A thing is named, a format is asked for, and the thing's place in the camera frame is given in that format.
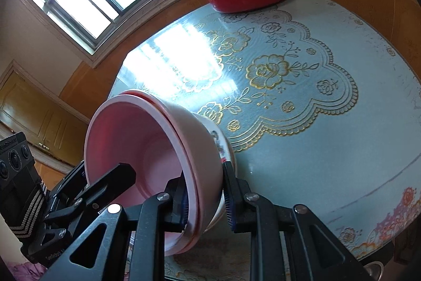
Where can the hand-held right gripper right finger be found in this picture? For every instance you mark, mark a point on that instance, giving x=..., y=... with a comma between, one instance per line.
x=229, y=208

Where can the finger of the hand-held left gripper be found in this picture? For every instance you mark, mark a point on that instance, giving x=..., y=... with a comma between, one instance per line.
x=111, y=179
x=70, y=182

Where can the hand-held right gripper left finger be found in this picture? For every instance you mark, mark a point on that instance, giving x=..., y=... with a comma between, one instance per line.
x=176, y=202

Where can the red plastic bowl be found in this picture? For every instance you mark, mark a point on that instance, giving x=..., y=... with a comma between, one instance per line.
x=138, y=149

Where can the white bowl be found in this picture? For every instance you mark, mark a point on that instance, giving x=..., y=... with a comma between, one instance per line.
x=204, y=162

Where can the medium white plate red characters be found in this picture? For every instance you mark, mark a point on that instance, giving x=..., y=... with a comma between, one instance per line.
x=227, y=149

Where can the wooden door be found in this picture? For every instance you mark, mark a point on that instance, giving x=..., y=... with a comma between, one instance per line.
x=29, y=109

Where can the purple clothing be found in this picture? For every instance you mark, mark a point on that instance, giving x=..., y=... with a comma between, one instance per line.
x=13, y=271

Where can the floral light blue tablecloth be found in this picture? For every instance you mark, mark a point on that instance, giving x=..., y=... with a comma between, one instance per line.
x=296, y=136

